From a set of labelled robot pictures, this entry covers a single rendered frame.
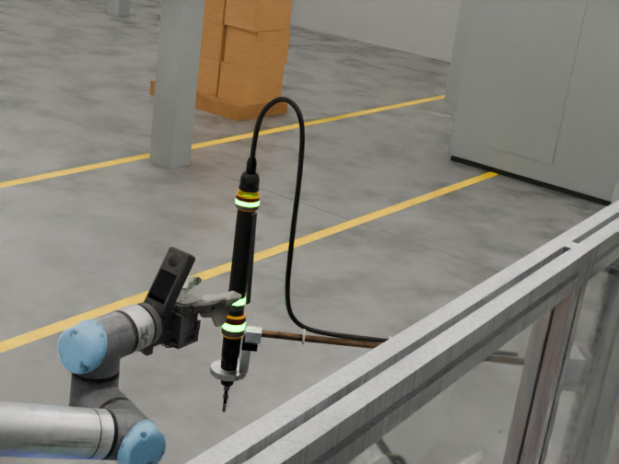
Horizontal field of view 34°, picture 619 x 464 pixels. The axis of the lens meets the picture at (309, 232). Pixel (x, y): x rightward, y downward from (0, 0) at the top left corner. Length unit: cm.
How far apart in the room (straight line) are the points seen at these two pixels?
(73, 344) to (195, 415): 314
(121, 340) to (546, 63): 775
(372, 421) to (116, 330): 94
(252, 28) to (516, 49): 252
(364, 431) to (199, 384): 427
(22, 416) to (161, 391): 344
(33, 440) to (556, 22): 796
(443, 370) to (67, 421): 79
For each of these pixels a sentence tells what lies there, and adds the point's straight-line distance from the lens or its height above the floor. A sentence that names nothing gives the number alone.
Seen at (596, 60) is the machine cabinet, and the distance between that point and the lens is 898.
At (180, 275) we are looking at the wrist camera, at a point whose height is 172.
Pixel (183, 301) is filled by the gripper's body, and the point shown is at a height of 167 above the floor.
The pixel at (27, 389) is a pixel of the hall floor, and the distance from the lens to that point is 486.
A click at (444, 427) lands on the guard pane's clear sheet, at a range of 91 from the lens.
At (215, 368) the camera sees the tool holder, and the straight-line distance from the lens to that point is 197.
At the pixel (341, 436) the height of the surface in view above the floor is 204.
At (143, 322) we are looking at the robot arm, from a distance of 166.
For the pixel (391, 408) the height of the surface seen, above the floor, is 203.
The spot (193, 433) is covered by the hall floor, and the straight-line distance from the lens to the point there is 458.
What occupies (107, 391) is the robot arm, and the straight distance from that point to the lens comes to 163.
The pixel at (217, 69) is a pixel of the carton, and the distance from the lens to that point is 1026.
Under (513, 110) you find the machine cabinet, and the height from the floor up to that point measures 61.
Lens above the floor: 238
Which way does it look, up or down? 19 degrees down
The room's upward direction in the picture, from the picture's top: 8 degrees clockwise
